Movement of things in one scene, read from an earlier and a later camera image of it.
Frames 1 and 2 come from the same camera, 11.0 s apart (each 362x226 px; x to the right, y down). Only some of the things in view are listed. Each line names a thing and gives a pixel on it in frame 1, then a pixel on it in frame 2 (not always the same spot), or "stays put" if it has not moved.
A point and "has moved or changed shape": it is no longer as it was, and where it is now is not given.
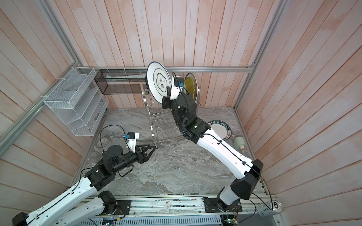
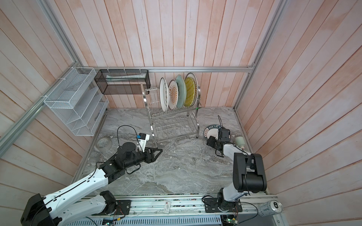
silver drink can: [269, 208] stays put
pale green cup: [239, 143] stays put
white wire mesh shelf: [77, 101] stays put
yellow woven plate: [190, 85] stays put
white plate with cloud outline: [158, 80] has moved or changed shape
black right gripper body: [175, 108] → [213, 142]
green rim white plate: [220, 128] has moved or changed shape
